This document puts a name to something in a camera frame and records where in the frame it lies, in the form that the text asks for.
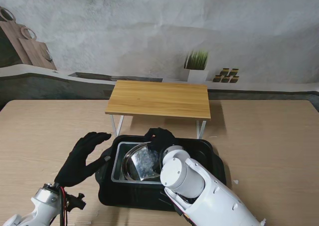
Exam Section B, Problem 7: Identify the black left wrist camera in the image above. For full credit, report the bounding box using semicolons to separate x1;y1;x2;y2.
67;192;87;212

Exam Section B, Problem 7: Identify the printed kitchen scene backdrop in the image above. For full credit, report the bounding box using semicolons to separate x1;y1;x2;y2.
0;0;319;112

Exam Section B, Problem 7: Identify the silver rectangular baking pan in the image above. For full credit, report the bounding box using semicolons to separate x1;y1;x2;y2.
110;140;165;186

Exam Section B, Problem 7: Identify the wooden shelf with white legs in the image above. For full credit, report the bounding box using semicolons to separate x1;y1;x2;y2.
104;80;212;140

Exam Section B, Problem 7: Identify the oval stainless steel tray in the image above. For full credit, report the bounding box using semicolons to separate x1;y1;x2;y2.
124;142;163;182

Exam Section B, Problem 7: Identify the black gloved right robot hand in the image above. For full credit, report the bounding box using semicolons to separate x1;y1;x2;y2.
144;127;176;160

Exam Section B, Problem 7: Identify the large black baking tray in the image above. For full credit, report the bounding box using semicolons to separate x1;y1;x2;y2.
94;134;228;213

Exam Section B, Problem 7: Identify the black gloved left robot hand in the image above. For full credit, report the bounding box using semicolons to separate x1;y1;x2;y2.
54;132;112;188

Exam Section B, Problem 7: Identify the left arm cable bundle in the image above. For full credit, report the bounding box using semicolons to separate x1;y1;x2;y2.
58;186;70;226

